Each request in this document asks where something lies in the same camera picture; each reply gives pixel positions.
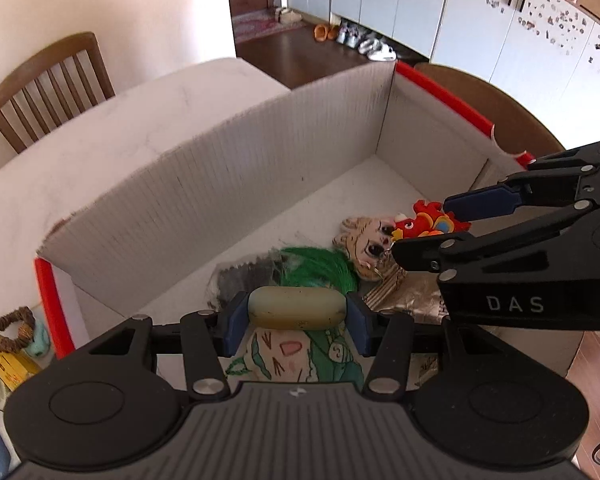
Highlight brown bead bracelet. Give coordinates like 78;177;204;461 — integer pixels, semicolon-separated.
0;306;36;353

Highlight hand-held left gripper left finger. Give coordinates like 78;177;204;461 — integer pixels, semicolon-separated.
82;291;251;403

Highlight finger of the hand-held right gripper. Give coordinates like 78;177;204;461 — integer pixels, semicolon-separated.
391;204;596;282
442;136;600;222

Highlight wooden chair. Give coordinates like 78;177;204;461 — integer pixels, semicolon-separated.
0;31;116;155
414;62;567;161

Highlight cartoon doll face keychain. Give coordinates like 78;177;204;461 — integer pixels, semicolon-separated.
332;215;406;281

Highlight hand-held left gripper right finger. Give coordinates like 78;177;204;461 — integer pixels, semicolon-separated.
346;291;501;403

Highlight white wooden cabinet unit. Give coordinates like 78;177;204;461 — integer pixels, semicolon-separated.
285;0;600;153

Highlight red cardboard box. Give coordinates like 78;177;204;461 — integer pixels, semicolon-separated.
34;59;588;391

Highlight yellow toy with brown bracelet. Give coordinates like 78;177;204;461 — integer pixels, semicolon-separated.
0;347;43;392

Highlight red dragon keychain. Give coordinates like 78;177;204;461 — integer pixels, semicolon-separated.
392;200;472;241

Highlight pale yellow oblong bar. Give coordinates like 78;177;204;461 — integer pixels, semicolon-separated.
247;286;348;331

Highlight green round plush badge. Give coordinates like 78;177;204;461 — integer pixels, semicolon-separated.
224;246;360;378

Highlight silver snack packet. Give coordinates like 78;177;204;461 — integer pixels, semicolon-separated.
362;267;451;328

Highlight grey sneakers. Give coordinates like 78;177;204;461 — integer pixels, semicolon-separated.
337;25;366;50

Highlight patterned rug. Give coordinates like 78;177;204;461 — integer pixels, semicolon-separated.
230;7;306;45

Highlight white shoes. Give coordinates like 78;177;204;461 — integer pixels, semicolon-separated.
357;37;397;62

